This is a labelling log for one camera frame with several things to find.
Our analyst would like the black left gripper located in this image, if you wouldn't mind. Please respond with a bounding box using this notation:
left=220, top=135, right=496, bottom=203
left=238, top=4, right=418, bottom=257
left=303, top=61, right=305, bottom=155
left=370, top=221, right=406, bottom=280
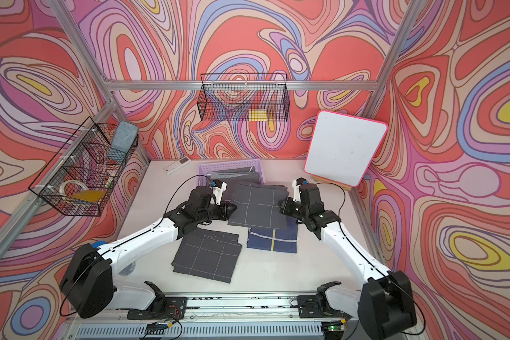
left=195, top=199, right=237, bottom=225

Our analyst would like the purple plastic basket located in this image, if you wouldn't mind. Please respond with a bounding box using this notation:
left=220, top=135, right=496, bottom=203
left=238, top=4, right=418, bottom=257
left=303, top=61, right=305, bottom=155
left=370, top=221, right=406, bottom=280
left=198, top=159, right=265, bottom=191

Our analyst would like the white tape roll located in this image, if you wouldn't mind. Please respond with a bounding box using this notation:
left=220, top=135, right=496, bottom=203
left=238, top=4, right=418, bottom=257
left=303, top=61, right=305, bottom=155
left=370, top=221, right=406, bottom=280
left=59, top=180, right=89, bottom=199

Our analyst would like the yellow flat card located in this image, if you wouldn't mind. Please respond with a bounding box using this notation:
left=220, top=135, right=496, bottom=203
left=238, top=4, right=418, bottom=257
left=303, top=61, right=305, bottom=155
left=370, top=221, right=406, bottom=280
left=70, top=189, right=106, bottom=203

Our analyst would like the white remote control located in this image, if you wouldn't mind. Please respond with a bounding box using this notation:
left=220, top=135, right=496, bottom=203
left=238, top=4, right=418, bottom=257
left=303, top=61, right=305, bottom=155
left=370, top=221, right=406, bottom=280
left=164, top=157, right=191, bottom=175

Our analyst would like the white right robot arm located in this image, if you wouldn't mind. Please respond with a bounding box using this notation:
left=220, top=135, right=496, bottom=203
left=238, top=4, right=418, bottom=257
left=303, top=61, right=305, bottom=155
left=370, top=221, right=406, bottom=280
left=279, top=178, right=427, bottom=339

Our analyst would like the yellow sponge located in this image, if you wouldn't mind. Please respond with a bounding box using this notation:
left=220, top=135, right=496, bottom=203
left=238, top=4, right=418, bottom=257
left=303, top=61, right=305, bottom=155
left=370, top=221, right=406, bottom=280
left=248, top=109, right=269, bottom=122

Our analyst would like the plain grey pillowcase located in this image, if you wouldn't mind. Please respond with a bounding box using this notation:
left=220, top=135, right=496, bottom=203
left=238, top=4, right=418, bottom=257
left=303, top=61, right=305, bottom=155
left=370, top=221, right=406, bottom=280
left=207, top=167, right=262, bottom=186

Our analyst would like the blue lidded clear jar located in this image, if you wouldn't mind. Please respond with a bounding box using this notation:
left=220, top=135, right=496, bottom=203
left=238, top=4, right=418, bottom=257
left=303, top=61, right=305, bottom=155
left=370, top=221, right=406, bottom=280
left=92, top=241, right=107, bottom=249

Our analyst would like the dark grey grid pillowcase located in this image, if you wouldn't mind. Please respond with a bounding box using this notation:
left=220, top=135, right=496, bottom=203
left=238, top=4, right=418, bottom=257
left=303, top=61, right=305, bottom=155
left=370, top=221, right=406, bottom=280
left=171, top=228, right=242, bottom=283

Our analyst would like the dark grey checked pillowcase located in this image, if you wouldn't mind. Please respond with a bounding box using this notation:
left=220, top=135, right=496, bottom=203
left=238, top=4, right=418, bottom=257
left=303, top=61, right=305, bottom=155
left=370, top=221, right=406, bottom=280
left=228, top=182, right=289, bottom=230

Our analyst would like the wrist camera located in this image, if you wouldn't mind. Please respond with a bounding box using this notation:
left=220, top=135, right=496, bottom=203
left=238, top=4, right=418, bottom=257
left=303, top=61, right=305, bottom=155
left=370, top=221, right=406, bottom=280
left=211, top=179, right=228, bottom=205
left=292, top=177, right=308, bottom=203

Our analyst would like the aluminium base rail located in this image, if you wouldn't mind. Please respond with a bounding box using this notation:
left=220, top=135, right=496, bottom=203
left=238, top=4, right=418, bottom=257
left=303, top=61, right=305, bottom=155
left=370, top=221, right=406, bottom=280
left=56, top=292, right=369, bottom=339

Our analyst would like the black wire basket wall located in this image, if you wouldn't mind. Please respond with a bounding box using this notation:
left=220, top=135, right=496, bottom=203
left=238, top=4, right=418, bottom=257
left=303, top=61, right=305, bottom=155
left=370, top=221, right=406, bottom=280
left=197, top=72, right=290, bottom=122
left=29, top=118, right=139, bottom=217

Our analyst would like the navy yellow striped pillowcase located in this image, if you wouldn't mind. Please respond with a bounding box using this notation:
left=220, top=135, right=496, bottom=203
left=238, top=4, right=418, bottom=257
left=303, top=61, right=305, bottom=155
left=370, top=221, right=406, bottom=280
left=247, top=217, right=298, bottom=254

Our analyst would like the black wire basket left wall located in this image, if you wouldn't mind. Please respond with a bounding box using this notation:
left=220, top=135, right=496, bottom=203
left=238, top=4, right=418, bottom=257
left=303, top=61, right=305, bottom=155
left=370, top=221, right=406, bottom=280
left=29, top=118, right=139, bottom=217

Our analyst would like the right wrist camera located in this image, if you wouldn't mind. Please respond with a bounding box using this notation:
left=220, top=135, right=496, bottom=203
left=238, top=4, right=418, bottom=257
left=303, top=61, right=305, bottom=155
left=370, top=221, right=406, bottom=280
left=292, top=177, right=308, bottom=203

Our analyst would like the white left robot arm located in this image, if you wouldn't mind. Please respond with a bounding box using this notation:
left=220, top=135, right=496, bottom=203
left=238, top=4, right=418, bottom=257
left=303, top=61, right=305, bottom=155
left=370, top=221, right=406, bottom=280
left=59, top=180, right=236, bottom=319

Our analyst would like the grey blue sponge block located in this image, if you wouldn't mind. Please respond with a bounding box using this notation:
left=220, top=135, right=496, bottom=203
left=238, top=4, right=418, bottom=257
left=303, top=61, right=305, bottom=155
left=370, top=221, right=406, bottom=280
left=111, top=121, right=139, bottom=153

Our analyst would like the wooden whiteboard stand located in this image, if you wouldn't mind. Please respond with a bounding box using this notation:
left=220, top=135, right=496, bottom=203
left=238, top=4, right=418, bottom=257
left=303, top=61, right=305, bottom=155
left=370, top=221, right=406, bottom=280
left=313, top=176, right=352, bottom=191

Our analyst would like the black wire basket back wall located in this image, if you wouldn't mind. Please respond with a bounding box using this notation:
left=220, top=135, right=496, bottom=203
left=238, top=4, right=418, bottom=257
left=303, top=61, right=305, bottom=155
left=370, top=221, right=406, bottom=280
left=197, top=72, right=290, bottom=122

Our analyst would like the pink framed whiteboard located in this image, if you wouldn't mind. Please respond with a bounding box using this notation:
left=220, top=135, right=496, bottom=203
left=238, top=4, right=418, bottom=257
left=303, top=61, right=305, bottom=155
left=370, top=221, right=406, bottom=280
left=304, top=110, right=388, bottom=187

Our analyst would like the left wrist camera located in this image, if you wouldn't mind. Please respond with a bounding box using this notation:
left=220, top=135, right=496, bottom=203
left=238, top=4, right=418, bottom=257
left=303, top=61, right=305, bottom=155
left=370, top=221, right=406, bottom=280
left=211, top=179, right=228, bottom=205

